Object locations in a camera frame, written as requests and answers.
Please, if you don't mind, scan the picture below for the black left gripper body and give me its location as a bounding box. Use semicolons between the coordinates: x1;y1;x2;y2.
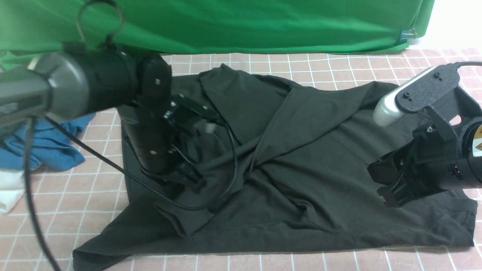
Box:
139;128;207;197

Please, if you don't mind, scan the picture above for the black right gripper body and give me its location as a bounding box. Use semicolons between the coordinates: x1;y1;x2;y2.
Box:
367;126;464;208

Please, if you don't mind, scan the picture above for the dark gray long-sleeve top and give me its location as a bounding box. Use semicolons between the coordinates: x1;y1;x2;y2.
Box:
73;64;477;271

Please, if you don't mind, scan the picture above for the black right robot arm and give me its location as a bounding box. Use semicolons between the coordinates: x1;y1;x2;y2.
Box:
367;118;481;208

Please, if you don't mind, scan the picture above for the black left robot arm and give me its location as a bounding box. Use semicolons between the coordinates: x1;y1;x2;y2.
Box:
1;44;215;192

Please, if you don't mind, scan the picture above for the pink checkered tablecloth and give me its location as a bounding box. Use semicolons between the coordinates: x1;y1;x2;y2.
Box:
1;48;481;271

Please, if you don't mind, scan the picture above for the blue garment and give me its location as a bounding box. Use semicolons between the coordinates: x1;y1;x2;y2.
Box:
0;120;85;171

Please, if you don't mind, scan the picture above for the blue binder clip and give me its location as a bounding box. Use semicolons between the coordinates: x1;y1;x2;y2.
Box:
399;28;418;43

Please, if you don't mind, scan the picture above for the white garment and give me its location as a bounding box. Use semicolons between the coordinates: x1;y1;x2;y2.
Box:
0;169;24;215

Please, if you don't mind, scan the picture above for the green backdrop cloth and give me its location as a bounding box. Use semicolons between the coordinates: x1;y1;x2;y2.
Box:
0;0;434;69

